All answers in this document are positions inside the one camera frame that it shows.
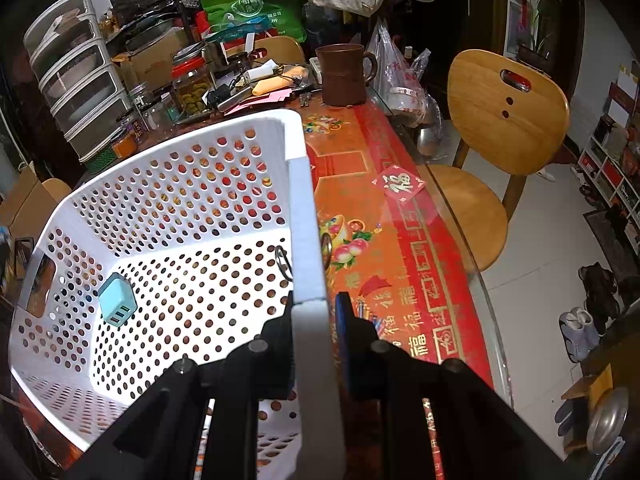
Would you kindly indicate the light blue USB charger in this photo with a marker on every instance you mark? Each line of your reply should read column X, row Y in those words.
column 116, row 300

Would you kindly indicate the cardboard box on left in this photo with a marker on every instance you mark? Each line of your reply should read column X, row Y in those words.
column 30, row 204

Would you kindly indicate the brown cardboard box behind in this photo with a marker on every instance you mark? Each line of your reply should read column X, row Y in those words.
column 153, row 63

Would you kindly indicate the glass jar red lid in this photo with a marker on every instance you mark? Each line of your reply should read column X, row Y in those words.
column 191, row 82

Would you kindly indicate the grey sneakers on floor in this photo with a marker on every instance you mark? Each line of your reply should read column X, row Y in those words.
column 579, row 334

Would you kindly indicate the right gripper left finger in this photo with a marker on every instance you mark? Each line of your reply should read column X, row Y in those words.
column 197, row 418

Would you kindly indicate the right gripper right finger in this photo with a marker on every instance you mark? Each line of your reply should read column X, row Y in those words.
column 410, row 419

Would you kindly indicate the clear plastic bag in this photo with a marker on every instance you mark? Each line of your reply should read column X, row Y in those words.
column 398, row 81

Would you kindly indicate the brown ceramic mug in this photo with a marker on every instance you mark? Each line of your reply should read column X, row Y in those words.
column 346, row 70

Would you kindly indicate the small orange jar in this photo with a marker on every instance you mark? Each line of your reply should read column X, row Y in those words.
column 124, row 145

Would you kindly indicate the wooden chair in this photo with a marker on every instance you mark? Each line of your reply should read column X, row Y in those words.
column 516, row 119

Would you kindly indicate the white stacked drawer organizer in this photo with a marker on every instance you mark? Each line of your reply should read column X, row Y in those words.
column 76, row 76

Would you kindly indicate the white perforated plastic basket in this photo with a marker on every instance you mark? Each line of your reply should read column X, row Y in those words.
column 216, row 232

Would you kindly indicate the red patterned tablecloth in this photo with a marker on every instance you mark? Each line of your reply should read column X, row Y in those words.
column 391, row 240

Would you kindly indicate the green shopping bag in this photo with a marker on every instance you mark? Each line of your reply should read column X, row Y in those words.
column 233, row 19

